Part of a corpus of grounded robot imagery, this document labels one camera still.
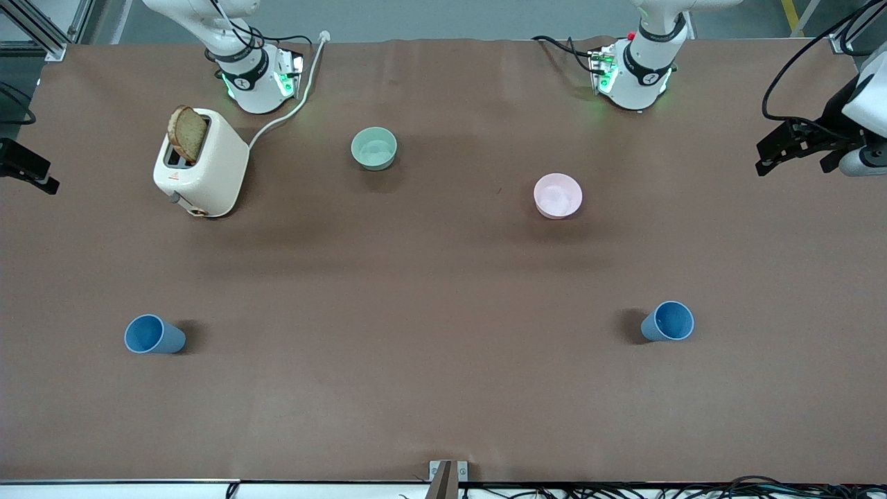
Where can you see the white table edge rail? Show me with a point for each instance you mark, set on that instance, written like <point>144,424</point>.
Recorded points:
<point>118,489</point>

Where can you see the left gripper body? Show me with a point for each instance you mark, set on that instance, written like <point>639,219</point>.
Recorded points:
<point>833,115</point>

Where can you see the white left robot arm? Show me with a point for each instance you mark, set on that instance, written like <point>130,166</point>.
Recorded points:
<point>644,69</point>

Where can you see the blue plastic cup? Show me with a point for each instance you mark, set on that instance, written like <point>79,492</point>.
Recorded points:
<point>669,321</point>
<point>147,335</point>

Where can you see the mint green bowl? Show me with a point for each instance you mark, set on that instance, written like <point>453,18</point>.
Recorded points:
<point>374,148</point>

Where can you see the metal table edge bracket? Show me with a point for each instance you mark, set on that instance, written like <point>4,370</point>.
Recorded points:
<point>448,478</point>

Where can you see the cream white toaster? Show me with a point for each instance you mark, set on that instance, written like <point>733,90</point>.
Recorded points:
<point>215,170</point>

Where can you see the pink bowl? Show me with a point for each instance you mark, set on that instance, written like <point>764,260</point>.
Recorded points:
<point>557,195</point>

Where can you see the aluminium frame profile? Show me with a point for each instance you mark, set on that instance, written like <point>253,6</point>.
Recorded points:
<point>41,31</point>

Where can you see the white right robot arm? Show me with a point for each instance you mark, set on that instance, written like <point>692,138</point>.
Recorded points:
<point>246,69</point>

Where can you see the brown bread slice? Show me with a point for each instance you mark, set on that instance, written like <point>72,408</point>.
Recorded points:
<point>187,133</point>

